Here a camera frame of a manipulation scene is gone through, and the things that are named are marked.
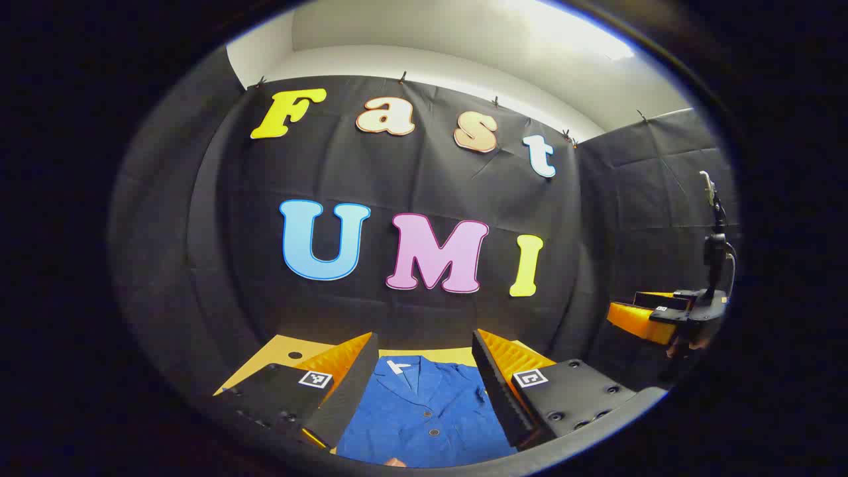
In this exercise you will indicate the blue button-up shirt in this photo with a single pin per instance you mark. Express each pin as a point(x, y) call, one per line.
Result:
point(424, 411)

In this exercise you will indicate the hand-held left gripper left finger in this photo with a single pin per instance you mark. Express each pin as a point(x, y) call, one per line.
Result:
point(351, 391)

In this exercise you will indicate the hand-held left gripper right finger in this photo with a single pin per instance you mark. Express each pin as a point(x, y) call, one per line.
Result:
point(493, 391)

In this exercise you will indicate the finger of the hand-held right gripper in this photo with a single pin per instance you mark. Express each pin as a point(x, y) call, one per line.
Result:
point(662, 299)
point(669, 315)

